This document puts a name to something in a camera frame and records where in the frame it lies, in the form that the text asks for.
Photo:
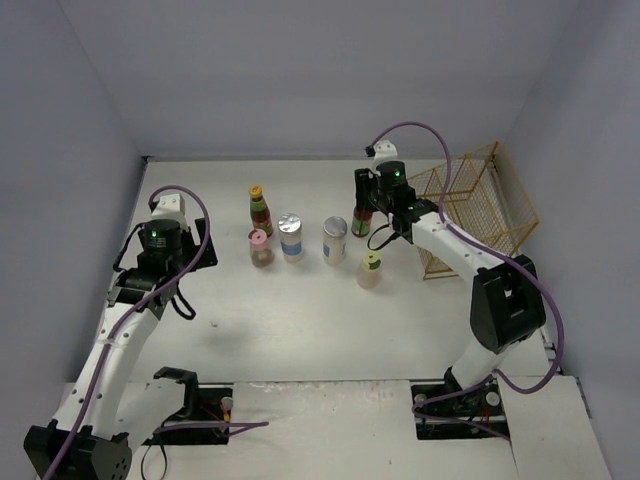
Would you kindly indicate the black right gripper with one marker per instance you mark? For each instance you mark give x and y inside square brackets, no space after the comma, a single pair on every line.
[363,185]

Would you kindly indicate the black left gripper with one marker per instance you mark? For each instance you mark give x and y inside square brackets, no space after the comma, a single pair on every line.
[205,245]

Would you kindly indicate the yellow cap sauce bottle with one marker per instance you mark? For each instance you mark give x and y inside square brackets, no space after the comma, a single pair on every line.
[361,221]
[259,210]

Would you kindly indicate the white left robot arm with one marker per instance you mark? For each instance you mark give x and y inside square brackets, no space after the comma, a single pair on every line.
[94,433]

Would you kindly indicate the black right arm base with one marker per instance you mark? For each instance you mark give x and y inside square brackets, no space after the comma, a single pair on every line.
[476,415]

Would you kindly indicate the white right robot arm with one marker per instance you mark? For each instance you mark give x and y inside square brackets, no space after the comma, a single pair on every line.
[506,308]

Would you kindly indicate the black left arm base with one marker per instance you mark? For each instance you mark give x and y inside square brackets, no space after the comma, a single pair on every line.
[208,403]

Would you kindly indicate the pink lid spice shaker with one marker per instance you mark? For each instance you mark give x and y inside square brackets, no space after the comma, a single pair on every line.
[260,251]

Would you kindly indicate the silver lid jar right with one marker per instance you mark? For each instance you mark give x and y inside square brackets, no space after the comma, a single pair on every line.
[334,240]

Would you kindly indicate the silver lid jar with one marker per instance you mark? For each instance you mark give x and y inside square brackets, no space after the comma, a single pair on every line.
[290,237]
[334,240]

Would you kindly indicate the silver lid jar left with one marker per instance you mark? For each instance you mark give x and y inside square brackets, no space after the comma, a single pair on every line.
[290,237]

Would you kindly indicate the yellow lid spice shaker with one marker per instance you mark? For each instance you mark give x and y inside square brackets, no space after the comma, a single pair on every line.
[369,271]

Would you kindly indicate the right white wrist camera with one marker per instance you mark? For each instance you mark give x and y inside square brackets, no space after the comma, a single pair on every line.
[380,152]

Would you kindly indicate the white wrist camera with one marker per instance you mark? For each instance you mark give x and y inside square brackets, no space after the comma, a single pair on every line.
[380,152]
[169,207]

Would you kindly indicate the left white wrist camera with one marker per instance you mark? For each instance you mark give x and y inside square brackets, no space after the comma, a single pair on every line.
[169,207]

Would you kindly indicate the gold wire basket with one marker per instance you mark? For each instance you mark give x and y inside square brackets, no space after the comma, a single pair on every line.
[487,199]

